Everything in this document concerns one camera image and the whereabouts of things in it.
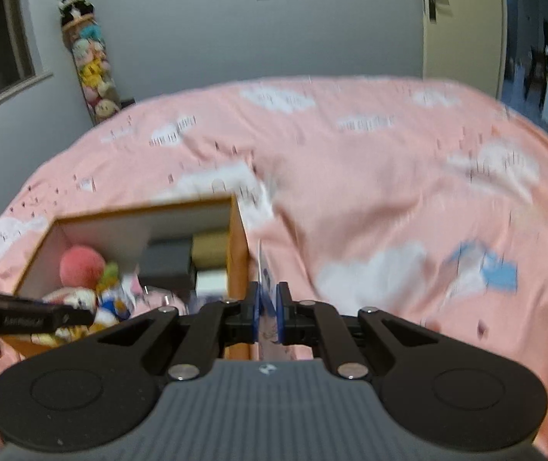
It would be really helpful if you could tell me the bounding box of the metal door handle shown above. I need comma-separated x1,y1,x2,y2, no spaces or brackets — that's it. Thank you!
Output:
427,0,452,23

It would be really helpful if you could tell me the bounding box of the dark grey box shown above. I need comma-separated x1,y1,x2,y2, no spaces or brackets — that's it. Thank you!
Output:
138,239,197,298

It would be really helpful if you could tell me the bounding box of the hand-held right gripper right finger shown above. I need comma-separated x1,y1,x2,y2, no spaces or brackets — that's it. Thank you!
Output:
276,281,443,380

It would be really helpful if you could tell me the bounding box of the orange-edged white cardboard box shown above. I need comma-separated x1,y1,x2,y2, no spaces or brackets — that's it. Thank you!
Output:
2,193,251,361

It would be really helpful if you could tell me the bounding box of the brown cardboard box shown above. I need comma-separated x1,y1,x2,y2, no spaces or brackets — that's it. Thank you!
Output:
192,231,231,270

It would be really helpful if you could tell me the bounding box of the pink printed bedsheet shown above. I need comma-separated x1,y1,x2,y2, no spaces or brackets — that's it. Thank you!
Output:
0,76,548,461

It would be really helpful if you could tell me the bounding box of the white printed card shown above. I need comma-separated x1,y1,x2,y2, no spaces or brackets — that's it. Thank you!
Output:
257,238,295,362

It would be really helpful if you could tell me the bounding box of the brown and white plush animal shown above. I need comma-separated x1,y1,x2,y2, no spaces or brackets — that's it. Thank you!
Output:
61,324,93,343

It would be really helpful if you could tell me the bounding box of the cream door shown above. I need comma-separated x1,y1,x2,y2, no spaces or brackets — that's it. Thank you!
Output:
420,0,508,101

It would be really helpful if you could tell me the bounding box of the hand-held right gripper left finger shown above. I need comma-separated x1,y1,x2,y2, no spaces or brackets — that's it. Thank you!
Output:
96,281,261,380

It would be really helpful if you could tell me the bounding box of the hanging column of plush toys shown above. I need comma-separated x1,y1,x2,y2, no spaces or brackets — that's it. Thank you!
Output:
60,17,122,126

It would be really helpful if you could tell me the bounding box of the blue and white card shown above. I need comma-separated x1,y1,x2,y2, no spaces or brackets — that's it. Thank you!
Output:
444,242,520,298

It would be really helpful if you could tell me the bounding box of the crocheted white bunny with bouquet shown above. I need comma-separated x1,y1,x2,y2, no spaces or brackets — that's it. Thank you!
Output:
43,287,99,327

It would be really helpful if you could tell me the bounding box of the panda plush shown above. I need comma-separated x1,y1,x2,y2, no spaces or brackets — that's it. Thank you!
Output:
57,0,96,27

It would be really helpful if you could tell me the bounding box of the pink case with silver carabiner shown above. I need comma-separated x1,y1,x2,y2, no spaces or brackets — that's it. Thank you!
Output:
125,273,189,316

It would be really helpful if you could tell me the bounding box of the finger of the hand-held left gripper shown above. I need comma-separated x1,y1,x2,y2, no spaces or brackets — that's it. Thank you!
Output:
60,305,96,328

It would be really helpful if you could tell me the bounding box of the pink peach plush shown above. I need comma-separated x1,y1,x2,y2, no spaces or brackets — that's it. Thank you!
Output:
59,245,121,295

